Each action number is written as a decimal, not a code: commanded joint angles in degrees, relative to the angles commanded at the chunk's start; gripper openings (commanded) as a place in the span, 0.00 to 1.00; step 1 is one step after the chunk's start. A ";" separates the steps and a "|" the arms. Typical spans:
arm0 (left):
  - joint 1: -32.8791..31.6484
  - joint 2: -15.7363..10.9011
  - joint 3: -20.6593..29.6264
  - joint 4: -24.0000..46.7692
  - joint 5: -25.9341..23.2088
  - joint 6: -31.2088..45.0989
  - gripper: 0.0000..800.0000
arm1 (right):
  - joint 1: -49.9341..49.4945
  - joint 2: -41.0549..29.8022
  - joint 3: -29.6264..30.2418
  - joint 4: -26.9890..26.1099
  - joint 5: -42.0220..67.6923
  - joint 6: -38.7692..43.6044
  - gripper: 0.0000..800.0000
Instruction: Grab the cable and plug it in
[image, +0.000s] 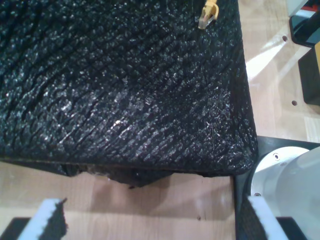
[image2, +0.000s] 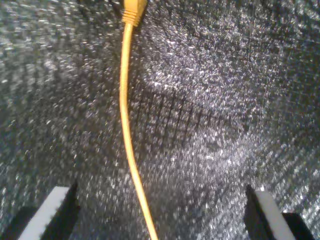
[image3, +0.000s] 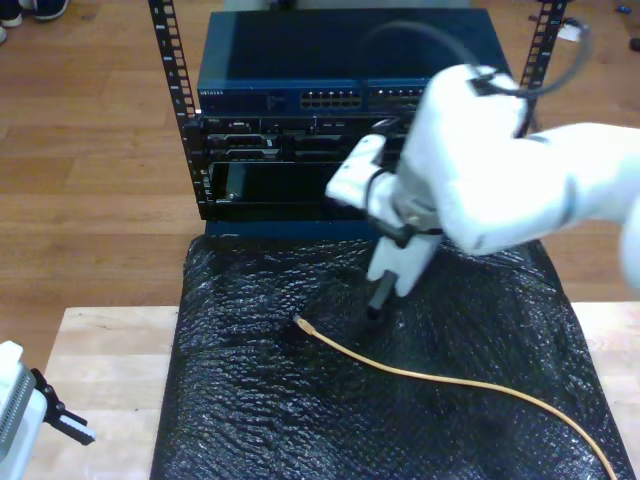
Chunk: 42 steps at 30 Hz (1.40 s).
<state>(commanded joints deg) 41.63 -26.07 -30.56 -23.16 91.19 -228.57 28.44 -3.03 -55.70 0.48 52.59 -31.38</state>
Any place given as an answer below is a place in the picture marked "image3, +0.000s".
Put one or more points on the black bubble wrap mat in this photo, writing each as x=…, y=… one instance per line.
x=300, y=425

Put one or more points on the black rack server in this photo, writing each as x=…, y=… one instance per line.
x=250, y=145

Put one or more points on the white crumpled paper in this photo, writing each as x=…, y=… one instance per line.
x=570, y=32

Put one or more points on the small blue object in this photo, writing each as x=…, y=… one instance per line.
x=624, y=9

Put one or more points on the person's shoe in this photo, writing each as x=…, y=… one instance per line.
x=2, y=34
x=11, y=15
x=50, y=9

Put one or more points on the blue network switch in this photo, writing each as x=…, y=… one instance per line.
x=300, y=50

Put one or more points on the black perforated rack post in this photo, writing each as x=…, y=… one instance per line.
x=166, y=50
x=547, y=50

